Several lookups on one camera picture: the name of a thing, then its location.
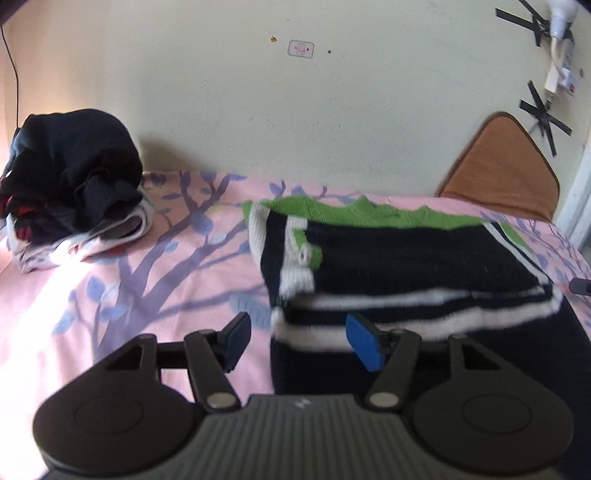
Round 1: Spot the pile of dark clothes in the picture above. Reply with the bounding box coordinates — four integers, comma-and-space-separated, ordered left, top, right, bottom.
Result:
0, 109, 155, 274

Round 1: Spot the black cable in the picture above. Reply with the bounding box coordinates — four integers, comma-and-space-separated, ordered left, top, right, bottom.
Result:
1, 25, 21, 130

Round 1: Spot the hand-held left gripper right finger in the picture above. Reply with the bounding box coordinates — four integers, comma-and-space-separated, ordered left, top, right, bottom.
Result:
346, 314, 500, 412

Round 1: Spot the green black white knit sweater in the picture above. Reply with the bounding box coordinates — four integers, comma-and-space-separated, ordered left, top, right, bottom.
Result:
243, 195, 591, 398

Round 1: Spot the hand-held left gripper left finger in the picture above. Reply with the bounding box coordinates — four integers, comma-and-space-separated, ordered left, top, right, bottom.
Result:
105, 311, 252, 413

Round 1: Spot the brown cushion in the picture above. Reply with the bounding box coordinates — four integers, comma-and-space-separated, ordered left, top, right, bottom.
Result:
437, 111, 560, 222

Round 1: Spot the pink tree print bed sheet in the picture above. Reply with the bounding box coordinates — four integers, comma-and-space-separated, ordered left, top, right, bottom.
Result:
0, 170, 591, 480

